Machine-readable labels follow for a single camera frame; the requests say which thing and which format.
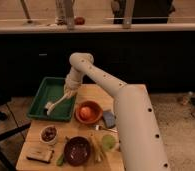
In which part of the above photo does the green cup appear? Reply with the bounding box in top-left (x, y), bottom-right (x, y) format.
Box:
top-left (101, 134), bottom-right (116, 151)

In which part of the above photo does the orange bowl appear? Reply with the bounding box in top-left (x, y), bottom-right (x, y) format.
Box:
top-left (75, 101), bottom-right (103, 125)

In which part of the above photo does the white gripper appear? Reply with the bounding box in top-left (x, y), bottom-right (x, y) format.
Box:
top-left (64, 75), bottom-right (79, 98)

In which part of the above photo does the white small bowl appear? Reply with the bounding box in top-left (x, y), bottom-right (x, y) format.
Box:
top-left (40, 125), bottom-right (58, 145)

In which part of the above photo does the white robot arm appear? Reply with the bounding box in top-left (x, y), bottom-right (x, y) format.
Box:
top-left (66, 52), bottom-right (171, 171)

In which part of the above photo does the green plastic tray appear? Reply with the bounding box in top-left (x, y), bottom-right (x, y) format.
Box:
top-left (27, 77), bottom-right (76, 122)

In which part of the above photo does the green vegetable piece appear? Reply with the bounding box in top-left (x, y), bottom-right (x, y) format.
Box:
top-left (56, 154), bottom-right (65, 166)

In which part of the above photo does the wooden spatula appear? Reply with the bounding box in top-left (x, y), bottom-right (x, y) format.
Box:
top-left (90, 135), bottom-right (103, 163)

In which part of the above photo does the dark purple bowl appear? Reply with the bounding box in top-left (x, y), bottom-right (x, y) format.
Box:
top-left (64, 136), bottom-right (91, 166)

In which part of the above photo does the orange fruit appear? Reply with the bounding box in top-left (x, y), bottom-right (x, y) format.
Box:
top-left (80, 107), bottom-right (92, 120)

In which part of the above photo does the white dish brush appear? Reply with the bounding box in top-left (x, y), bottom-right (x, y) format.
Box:
top-left (44, 95), bottom-right (67, 115)

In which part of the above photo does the metal fork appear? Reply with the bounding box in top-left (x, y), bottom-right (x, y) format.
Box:
top-left (94, 125), bottom-right (118, 133)

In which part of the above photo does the red object on counter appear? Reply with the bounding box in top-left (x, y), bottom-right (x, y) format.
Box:
top-left (74, 17), bottom-right (85, 25)

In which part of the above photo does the brown rectangular block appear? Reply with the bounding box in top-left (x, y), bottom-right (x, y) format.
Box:
top-left (26, 147), bottom-right (54, 163)

